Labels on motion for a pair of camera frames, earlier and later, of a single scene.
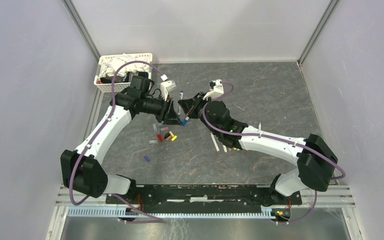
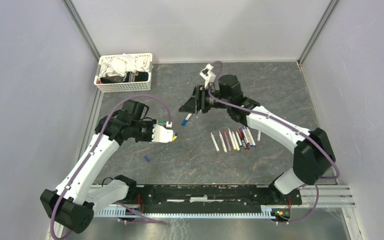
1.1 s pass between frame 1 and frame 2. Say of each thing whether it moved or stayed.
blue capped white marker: stayed
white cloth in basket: stayed
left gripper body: moved
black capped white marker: stayed
